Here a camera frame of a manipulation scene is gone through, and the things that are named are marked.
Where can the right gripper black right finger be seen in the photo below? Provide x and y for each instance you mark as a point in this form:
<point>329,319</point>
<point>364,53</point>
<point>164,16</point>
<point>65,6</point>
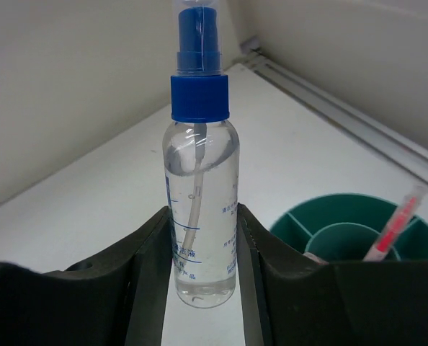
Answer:
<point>288,299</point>

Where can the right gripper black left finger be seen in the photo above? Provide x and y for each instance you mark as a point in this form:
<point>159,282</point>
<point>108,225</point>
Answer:
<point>115,297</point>

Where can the clear spray bottle blue cap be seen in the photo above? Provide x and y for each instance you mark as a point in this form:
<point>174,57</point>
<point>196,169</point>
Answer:
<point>201,159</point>

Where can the teal round container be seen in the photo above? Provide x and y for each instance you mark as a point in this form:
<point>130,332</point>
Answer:
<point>343,227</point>

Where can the pink pencil in container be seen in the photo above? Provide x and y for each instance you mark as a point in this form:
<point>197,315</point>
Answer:
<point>395,225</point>

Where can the aluminium side rail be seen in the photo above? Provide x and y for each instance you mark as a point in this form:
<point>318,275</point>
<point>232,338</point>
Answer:
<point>385,142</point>

